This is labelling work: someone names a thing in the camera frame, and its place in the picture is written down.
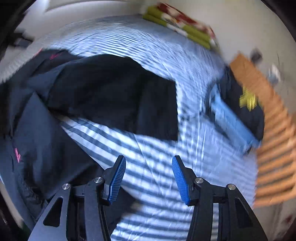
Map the potted plant white pot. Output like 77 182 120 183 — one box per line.
268 64 281 86

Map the black shirt yellow print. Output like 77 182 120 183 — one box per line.
218 67 264 141

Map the green red floral pillow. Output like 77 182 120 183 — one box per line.
143 3 219 51

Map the blue white striped bedspread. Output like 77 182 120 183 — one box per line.
0 14 260 241

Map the light blue folded garment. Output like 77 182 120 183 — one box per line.
206 84 260 154

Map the wooden slatted bench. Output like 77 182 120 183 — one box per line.
230 53 295 208

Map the dark ceramic vase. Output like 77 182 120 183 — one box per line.
250 49 262 64

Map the black shorts pink waistband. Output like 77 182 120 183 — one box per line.
1 49 179 230

